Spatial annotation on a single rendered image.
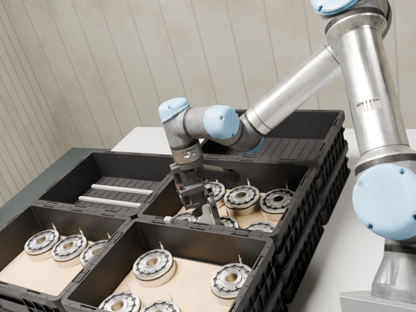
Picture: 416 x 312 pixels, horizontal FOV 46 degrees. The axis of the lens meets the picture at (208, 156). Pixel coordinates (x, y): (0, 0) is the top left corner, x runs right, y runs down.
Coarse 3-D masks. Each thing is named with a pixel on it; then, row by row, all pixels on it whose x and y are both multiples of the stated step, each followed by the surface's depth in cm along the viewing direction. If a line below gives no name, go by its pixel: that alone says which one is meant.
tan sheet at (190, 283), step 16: (176, 272) 122; (192, 272) 121; (208, 272) 119; (144, 288) 120; (160, 288) 119; (176, 288) 117; (192, 288) 116; (208, 288) 115; (144, 304) 116; (176, 304) 113; (192, 304) 112; (208, 304) 111
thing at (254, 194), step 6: (240, 186) 142; (246, 186) 141; (252, 186) 141; (228, 192) 141; (234, 192) 140; (252, 192) 138; (258, 192) 137; (228, 198) 139; (252, 198) 136; (258, 198) 136; (228, 204) 136; (234, 204) 136; (240, 204) 135; (246, 204) 134; (252, 204) 134
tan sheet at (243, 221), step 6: (180, 210) 145; (186, 210) 144; (222, 210) 140; (258, 210) 136; (234, 216) 136; (246, 216) 135; (252, 216) 134; (258, 216) 133; (240, 222) 133; (246, 222) 132; (252, 222) 132; (270, 222) 130; (276, 222) 129
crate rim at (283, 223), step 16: (208, 160) 146; (224, 160) 143; (240, 160) 141; (256, 160) 139; (304, 176) 126; (160, 192) 137; (304, 192) 123; (144, 208) 132; (288, 208) 117; (192, 224) 121; (208, 224) 119; (288, 224) 116
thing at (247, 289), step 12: (180, 228) 121; (192, 228) 119; (204, 228) 118; (120, 240) 123; (252, 240) 111; (264, 240) 109; (108, 252) 120; (264, 252) 106; (96, 264) 116; (264, 264) 105; (84, 276) 114; (252, 276) 101; (72, 288) 111; (252, 288) 100; (240, 300) 96
